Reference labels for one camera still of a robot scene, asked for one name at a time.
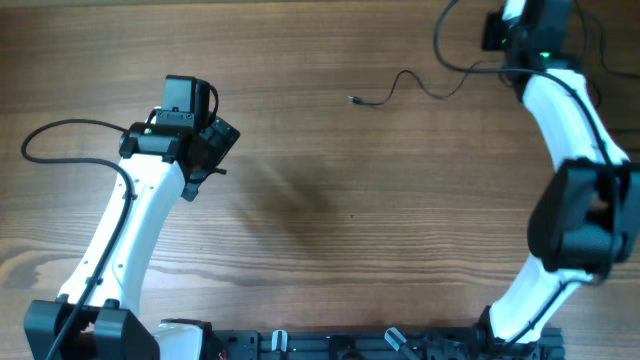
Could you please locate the thin black USB cable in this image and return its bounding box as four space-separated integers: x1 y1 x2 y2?
347 59 506 107

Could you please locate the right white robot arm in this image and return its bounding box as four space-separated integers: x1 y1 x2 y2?
482 1 639 352

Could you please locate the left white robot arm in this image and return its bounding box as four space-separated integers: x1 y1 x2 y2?
24 75 240 359

